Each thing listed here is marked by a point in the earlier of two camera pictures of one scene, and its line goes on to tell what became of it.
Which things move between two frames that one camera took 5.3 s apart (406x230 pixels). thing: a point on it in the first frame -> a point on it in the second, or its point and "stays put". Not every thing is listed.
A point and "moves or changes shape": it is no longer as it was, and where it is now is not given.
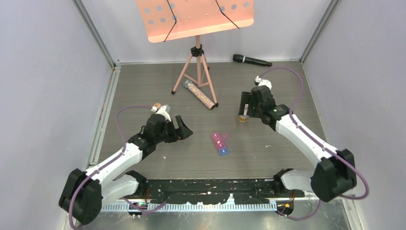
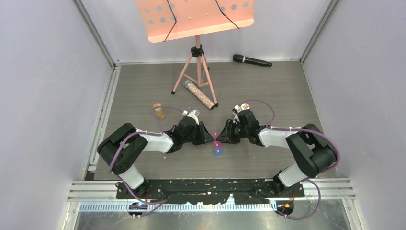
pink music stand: x=164 y=20 stays put
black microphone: x=241 y=58 stays put
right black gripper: x=247 y=98 -> x=227 y=135
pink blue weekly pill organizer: x=220 y=140 moves or changes shape
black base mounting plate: x=206 y=191 stays put
